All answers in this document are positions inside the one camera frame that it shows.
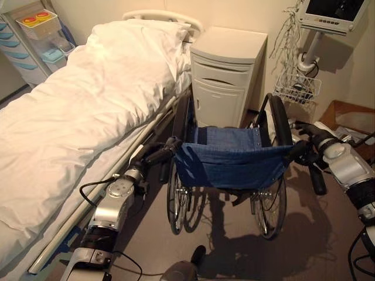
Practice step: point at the white patient monitor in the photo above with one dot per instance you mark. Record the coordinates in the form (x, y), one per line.
(331, 11)

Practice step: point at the white bedside cabinet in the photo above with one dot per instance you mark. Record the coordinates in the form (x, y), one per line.
(225, 73)

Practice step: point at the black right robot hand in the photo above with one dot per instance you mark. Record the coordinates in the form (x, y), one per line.
(315, 137)

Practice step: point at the white mattress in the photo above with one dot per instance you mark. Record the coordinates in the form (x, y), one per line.
(96, 172)

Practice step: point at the wheelchair with blue seat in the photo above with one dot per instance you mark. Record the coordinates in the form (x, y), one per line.
(234, 158)

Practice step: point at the yellow sharps container red lid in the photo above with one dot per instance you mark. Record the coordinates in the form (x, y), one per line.
(29, 22)
(43, 17)

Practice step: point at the medical cart with blue drawers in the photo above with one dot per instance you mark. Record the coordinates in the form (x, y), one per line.
(22, 52)

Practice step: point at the white duvet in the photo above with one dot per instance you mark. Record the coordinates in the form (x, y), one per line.
(88, 96)

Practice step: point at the white pillow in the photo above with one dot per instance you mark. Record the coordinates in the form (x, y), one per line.
(182, 57)

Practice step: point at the robot leg with dark foot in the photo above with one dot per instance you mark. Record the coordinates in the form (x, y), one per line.
(184, 270)

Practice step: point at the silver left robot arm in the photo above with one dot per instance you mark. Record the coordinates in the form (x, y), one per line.
(112, 205)

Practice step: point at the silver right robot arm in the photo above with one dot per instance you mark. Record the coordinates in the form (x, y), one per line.
(348, 167)

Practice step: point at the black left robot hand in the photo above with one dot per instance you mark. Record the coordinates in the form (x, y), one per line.
(155, 153)

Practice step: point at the brown cardboard box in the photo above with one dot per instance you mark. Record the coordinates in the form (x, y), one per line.
(345, 117)

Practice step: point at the bundle of white leads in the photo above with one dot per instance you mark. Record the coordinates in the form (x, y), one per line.
(285, 41)

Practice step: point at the white tray on cart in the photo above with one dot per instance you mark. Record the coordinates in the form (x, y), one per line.
(41, 30)

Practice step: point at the white monitor stand pole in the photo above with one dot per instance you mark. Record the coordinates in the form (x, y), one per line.
(312, 47)

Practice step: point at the white hospital bed frame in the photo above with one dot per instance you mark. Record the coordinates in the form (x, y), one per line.
(164, 115)

